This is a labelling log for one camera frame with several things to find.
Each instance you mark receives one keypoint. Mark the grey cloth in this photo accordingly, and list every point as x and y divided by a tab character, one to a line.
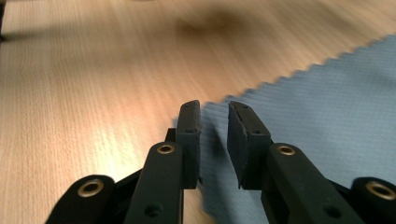
311	124

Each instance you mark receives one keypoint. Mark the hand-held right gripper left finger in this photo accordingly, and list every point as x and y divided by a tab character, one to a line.
189	140

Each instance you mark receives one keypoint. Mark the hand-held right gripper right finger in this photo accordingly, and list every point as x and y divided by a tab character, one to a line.
243	146

